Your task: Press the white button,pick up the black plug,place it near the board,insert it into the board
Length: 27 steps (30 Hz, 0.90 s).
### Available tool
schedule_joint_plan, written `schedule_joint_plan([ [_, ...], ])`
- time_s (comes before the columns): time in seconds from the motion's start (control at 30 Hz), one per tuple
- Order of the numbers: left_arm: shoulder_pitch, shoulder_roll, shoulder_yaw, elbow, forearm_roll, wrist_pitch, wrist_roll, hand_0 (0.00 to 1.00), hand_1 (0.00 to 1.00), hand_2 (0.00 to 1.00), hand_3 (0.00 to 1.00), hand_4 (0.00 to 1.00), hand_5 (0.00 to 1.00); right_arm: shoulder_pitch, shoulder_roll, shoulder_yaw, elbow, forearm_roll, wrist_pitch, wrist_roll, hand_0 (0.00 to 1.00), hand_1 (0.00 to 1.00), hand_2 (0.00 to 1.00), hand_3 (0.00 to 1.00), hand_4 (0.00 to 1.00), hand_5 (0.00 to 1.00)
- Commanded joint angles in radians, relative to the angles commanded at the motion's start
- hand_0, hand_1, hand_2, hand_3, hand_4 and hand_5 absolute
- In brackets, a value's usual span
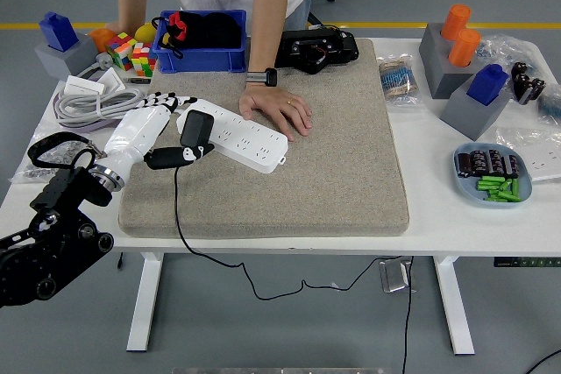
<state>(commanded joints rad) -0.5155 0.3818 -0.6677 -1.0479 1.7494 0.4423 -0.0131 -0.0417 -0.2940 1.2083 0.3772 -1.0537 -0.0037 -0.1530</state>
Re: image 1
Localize yellow ball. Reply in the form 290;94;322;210
134;23;158;45

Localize metal bracket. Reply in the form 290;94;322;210
377;257;415;293

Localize large grey block holder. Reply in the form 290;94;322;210
418;22;481;100

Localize thin black plug cord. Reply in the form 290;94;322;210
174;166;391;303

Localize light blue plate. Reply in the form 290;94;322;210
452;141;534;208

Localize white flat panel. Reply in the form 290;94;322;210
96;67;128;94

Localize blue bottle-shaped block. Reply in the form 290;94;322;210
465;63;510;107
38;11;80;52

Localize black table control panel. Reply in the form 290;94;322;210
494;256;561;268

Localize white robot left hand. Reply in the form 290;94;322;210
103;91;217;173

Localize thin black floor cable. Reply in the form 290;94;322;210
524;349;561;374

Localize person's right hand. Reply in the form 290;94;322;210
104;19;142;36

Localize blue plastic bin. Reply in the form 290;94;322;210
155;9;248;74

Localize black hanging cable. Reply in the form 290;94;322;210
401;255;415;374

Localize black plug adapter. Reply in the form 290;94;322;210
179;109;216;150

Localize white table leg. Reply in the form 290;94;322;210
125;252;166;352
431;255;476;356

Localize clear bag of blue parts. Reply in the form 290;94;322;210
536;82;561;125

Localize orange cylinder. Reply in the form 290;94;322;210
440;4;473;41
448;28;482;67

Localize white box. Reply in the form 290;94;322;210
64;75;106;95

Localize white wall socket in bag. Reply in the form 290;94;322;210
496;126;561;182

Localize white power strip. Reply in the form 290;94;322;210
174;100;289;175

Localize black pouch with red tag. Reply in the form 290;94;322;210
151;10;245;59

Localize black electronic device housing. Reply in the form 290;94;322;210
274;26;360;75

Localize person's left hand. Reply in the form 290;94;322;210
238;83;314;142

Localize clear bag of resistors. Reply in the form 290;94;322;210
377;53;426;108

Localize grey-brown mat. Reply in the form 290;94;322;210
117;38;411;239

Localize black wristwatch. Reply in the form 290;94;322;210
245;67;278;88

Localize multicolour puzzle cube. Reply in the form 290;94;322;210
103;32;138;72
130;42;158;78

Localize clear plastic bag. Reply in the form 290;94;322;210
475;34;543;71

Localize white coiled power cord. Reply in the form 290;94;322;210
56;53;153;129

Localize clear bag of screws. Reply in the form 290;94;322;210
9;135;85;186

